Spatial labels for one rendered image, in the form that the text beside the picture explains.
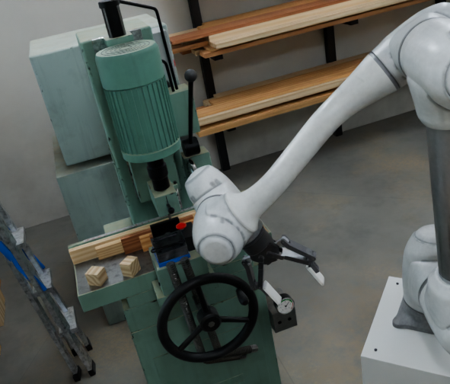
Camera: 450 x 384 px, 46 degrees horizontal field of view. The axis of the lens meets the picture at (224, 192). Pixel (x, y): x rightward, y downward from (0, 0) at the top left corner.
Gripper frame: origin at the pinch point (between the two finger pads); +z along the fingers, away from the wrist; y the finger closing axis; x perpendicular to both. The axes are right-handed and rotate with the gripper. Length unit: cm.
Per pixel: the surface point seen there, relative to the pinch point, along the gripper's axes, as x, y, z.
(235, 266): -20.1, 23.1, -3.5
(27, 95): -202, 176, -92
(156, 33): -61, 12, -70
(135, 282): -5.5, 42.7, -22.2
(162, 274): -1.2, 29.8, -22.1
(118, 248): -18, 49, -30
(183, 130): -50, 22, -41
